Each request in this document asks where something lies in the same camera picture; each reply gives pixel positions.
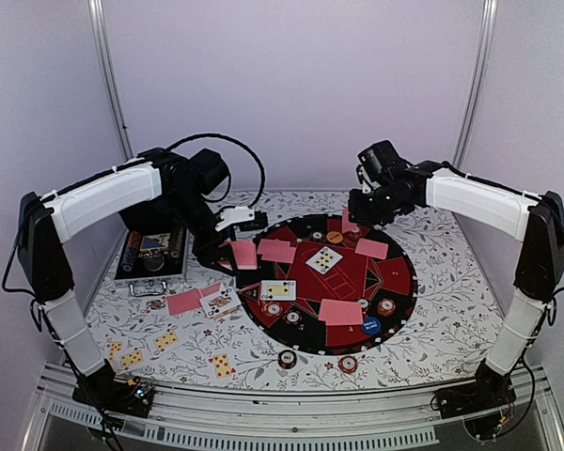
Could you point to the aluminium frame post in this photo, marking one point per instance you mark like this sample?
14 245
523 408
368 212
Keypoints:
102 45
481 60

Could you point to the spades community card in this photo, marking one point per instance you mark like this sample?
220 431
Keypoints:
324 260

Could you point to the round red black poker mat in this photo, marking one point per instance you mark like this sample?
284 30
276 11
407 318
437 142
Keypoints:
325 286

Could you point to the front aluminium rail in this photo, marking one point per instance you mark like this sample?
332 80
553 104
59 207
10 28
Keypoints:
217 418

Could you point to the diamonds card bottom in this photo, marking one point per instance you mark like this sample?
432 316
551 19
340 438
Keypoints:
131 359

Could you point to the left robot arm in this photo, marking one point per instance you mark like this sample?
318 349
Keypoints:
157 181

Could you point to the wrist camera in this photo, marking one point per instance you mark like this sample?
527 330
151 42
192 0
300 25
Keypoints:
380 162
245 218

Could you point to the red playing card deck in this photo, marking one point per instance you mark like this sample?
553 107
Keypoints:
245 254

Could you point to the dark poker chip stack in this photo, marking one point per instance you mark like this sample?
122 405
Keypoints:
287 359

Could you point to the right aluminium frame post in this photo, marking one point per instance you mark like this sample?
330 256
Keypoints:
481 60

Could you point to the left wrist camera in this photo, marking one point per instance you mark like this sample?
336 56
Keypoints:
245 218

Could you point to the face-down card seat four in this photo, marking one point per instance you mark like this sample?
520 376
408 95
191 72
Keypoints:
325 305

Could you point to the orange poker chip stack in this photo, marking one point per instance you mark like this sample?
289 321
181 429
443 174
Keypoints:
347 364

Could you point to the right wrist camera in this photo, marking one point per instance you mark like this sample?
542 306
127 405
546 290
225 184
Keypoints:
380 162

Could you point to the left aluminium frame post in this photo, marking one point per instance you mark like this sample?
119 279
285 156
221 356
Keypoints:
102 45

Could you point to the diamonds card left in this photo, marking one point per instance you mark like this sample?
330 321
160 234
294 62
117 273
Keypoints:
114 350

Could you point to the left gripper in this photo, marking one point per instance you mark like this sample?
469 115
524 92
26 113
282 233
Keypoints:
208 257

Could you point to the face-down card seat eight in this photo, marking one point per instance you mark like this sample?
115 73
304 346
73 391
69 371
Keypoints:
267 246

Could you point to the face-down card seat one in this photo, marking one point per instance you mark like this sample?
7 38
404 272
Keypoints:
373 249

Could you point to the two of clubs card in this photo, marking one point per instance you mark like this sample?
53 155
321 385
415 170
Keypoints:
278 290

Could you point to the face-down card seat ten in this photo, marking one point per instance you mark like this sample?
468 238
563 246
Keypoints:
347 226

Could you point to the hearts card on cloth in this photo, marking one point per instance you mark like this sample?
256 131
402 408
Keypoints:
222 365

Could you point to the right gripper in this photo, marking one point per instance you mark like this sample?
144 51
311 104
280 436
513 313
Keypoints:
355 214

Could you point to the face card on cloth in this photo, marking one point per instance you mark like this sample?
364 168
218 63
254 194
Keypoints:
158 306

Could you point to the face-down red card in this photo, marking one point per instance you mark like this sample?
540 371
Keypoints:
184 302
208 291

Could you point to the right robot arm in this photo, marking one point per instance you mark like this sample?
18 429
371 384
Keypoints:
535 222

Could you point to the aluminium poker case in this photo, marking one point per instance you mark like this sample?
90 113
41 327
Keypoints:
150 263

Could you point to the blue small blind button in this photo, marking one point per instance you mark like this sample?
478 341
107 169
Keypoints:
371 326

